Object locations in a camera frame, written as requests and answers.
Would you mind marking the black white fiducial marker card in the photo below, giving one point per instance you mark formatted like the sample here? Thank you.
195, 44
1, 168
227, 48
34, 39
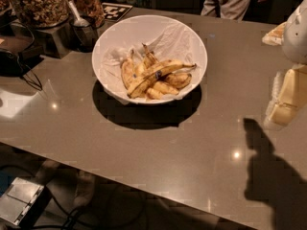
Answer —
115, 12

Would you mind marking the white paper bowl liner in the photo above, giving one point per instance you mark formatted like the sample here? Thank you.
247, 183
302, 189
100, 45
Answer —
166, 69

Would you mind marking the metal stand block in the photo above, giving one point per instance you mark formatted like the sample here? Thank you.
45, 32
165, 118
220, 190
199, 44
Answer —
52, 42

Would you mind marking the bottom small banana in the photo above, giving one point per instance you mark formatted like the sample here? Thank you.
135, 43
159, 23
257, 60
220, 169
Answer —
153, 94

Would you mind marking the small glass granola jar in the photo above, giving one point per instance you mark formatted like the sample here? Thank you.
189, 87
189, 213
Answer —
93, 9

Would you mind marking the black device with cable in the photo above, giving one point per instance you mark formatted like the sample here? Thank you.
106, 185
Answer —
20, 53

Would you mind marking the lower middle banana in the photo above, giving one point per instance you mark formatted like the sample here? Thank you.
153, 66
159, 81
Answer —
165, 88

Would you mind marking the right small banana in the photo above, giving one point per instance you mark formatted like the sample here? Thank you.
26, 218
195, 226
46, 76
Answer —
178, 80

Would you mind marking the left upright banana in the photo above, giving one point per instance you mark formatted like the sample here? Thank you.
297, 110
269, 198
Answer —
127, 69

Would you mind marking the back thin banana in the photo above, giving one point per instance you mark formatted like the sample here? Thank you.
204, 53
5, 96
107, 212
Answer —
148, 60

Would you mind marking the white bowl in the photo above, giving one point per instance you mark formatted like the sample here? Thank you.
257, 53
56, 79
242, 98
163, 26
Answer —
128, 35

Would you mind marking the small banana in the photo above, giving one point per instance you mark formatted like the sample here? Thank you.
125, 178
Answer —
153, 94
178, 80

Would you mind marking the silver box on floor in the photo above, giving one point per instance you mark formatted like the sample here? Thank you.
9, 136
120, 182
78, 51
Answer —
22, 203

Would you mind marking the dark cup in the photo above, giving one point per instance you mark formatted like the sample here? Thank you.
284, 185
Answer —
84, 38

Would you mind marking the large glass nut jar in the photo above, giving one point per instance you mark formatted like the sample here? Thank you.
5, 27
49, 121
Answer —
41, 13

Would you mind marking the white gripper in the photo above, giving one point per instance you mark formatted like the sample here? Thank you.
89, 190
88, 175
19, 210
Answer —
295, 37

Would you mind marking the white plastic spoon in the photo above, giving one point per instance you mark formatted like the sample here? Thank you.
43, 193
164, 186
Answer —
78, 20

